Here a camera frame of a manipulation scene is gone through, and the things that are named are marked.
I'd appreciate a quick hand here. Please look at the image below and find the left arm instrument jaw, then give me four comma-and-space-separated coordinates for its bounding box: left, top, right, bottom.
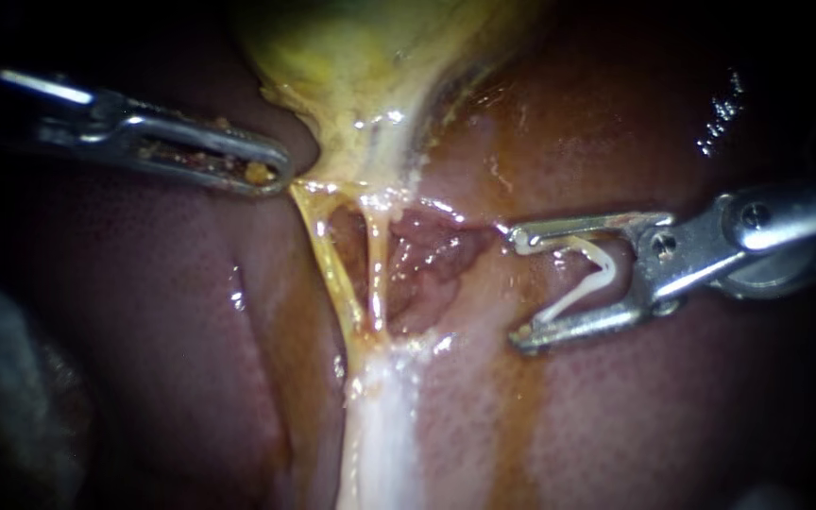
112, 111, 296, 198

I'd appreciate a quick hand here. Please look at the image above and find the right arm instrument jaw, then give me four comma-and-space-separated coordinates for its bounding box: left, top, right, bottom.
497, 210, 677, 258
506, 299, 684, 357

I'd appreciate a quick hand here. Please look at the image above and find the left arm instrument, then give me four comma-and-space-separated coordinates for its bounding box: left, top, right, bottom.
0, 66, 144, 155

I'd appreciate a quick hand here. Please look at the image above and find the right arm instrument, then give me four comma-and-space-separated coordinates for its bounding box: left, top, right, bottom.
633, 178, 816, 307

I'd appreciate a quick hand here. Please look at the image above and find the white clip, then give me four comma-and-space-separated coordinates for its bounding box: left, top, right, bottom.
532, 235, 621, 328

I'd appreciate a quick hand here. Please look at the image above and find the gallbladder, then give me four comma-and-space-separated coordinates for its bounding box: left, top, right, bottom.
232, 0, 530, 196

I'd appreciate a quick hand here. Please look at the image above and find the thin tube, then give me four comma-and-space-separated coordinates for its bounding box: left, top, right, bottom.
288, 182, 370, 349
364, 201, 394, 335

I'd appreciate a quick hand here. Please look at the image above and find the dark red liver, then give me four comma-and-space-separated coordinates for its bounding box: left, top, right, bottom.
0, 0, 816, 510

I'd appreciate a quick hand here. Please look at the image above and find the pale fatty tissue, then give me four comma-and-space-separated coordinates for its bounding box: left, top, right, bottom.
333, 331, 460, 510

